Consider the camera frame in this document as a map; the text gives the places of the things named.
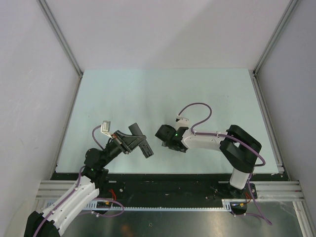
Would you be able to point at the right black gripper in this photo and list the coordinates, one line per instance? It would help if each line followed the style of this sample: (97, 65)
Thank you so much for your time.
(166, 144)

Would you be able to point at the black remote control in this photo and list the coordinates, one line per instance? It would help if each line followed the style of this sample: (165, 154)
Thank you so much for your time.
(144, 145)

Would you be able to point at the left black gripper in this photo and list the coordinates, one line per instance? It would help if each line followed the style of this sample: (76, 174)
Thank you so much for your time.
(128, 138)

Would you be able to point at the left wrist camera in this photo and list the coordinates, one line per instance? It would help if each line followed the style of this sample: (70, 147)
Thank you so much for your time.
(105, 128)

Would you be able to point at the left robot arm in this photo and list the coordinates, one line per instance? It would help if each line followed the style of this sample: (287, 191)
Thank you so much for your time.
(91, 182)

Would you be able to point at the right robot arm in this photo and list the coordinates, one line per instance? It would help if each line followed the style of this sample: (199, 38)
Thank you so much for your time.
(238, 147)

